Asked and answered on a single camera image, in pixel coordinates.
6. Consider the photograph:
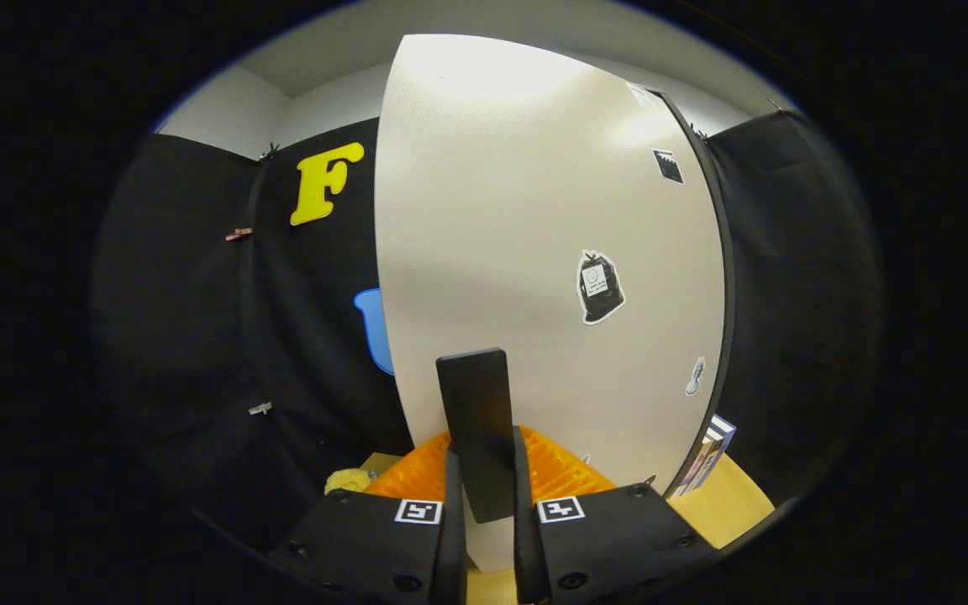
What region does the black backdrop cloth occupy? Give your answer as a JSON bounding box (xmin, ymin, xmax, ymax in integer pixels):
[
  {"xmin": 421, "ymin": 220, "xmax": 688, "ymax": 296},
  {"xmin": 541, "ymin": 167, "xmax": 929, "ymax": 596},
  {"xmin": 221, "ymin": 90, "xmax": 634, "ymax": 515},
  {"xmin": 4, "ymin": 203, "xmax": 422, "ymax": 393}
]
[{"xmin": 89, "ymin": 109, "xmax": 884, "ymax": 547}]

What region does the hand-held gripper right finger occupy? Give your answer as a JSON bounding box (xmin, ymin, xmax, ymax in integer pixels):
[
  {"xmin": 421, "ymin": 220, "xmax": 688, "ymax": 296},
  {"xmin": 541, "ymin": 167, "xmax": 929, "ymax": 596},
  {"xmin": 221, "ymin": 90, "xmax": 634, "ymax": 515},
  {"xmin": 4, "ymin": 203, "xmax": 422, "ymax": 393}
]
[{"xmin": 511, "ymin": 424, "xmax": 716, "ymax": 605}]

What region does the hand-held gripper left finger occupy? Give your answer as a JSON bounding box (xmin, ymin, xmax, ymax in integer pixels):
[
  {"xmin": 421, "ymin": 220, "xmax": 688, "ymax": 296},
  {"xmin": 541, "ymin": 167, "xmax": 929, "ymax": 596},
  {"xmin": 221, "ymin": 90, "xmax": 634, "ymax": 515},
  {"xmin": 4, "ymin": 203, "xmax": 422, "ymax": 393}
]
[{"xmin": 270, "ymin": 429, "xmax": 470, "ymax": 605}]

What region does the beige shoe cabinet door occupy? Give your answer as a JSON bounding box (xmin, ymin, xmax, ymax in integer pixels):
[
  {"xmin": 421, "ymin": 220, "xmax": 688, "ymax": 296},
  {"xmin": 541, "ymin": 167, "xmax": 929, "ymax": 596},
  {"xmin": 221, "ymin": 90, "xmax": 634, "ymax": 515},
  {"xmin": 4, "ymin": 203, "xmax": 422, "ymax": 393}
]
[{"xmin": 375, "ymin": 34, "xmax": 727, "ymax": 574}]

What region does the yellow pineapple plush toy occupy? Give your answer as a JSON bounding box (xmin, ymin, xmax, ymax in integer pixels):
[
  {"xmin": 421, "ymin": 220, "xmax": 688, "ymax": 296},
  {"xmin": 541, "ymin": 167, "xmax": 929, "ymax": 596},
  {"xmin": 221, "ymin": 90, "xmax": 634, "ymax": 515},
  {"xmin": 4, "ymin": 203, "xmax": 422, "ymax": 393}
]
[{"xmin": 324, "ymin": 468, "xmax": 376, "ymax": 496}]

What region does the dark grey shoe cabinet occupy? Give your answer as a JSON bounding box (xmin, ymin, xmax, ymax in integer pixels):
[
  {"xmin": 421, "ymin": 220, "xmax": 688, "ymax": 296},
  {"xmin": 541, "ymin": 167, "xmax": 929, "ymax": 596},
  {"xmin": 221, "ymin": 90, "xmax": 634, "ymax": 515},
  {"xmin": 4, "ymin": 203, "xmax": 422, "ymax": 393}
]
[{"xmin": 644, "ymin": 84, "xmax": 737, "ymax": 498}]

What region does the black door handle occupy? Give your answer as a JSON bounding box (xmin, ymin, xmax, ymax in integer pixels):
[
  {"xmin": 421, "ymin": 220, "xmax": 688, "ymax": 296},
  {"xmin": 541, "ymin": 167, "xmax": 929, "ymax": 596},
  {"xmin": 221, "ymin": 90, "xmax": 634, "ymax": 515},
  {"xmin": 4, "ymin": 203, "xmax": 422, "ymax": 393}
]
[{"xmin": 436, "ymin": 348, "xmax": 518, "ymax": 523}]

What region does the stack of books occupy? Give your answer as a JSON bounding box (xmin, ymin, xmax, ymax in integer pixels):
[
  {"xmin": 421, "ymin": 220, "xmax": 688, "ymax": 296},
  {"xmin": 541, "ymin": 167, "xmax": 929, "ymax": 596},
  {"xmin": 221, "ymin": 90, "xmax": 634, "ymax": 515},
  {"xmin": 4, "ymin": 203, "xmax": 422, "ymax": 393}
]
[{"xmin": 669, "ymin": 414, "xmax": 737, "ymax": 499}]

